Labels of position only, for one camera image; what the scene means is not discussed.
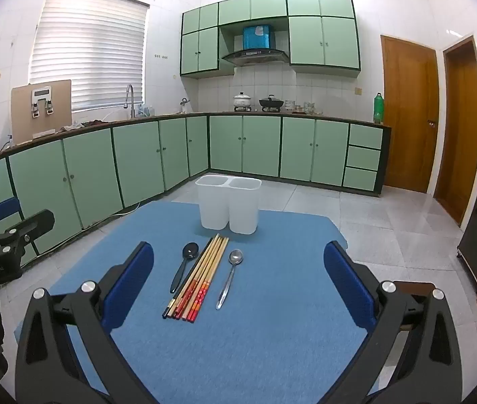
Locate range hood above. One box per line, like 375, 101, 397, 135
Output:
220, 48, 288, 67

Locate white two-compartment utensil holder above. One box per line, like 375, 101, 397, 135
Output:
195, 174, 263, 235

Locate black wok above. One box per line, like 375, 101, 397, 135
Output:
259, 95, 284, 112

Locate brown cardboard board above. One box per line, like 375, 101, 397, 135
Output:
11, 79, 73, 144

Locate bundle of wooden chopsticks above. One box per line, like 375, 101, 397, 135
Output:
163, 233, 230, 321

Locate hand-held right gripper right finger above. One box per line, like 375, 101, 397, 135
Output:
323, 241, 463, 404

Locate blue table mat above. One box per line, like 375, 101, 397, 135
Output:
13, 200, 374, 404

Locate wooden door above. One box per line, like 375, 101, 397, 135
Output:
380, 34, 440, 194
434, 36, 477, 228

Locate green bottle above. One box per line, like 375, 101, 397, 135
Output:
373, 92, 385, 125

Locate green upper kitchen cabinets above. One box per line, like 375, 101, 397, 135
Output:
179, 0, 361, 80

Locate metal spoon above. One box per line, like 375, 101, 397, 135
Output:
216, 249, 244, 310

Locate green kitchen cabinets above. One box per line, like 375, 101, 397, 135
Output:
179, 0, 361, 80
0, 111, 391, 270

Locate black chopstick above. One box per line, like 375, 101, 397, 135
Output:
170, 242, 200, 294

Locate blue wrapped hood chimney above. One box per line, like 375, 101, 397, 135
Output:
242, 24, 273, 50

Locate white window blind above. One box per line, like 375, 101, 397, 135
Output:
28, 0, 150, 112

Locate green lower kitchen cabinets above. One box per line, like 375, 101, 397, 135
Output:
0, 111, 391, 270

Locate metal kitchen faucet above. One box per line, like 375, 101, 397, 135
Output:
125, 84, 137, 119

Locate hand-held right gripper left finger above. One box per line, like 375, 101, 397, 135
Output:
14, 242, 167, 404

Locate white device on board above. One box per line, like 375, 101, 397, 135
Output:
31, 86, 54, 117

